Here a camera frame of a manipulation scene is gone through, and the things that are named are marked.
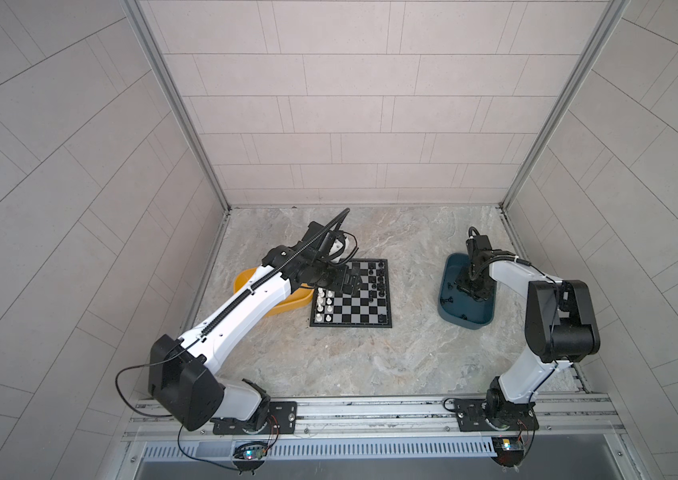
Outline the teal plastic bin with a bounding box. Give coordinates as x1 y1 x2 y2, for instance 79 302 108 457
438 253 495 330

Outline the black white chessboard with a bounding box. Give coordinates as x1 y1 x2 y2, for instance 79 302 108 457
309 258 392 328

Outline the yellow plastic tray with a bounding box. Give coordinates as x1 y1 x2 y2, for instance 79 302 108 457
233 267 314 317

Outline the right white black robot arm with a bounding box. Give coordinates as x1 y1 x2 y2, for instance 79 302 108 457
455 226 600 430

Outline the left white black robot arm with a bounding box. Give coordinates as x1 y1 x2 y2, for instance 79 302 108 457
148 209 354 431

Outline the right circuit board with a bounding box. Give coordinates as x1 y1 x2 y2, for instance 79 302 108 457
492 436 526 467

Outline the left green circuit board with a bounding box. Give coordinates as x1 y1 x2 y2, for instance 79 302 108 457
232 441 269 461

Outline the ventilation grille strip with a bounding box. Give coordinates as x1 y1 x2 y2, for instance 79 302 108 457
142 437 497 462

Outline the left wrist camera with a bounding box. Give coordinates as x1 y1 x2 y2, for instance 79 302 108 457
332 234 348 257

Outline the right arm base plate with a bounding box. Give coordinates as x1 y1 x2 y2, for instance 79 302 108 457
443 398 539 432

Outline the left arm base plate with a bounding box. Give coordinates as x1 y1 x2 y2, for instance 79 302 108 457
212 401 298 436

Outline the aluminium mounting rail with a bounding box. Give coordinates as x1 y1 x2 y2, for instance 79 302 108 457
122 392 625 442

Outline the left black cable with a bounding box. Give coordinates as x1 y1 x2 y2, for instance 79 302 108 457
114 359 244 472

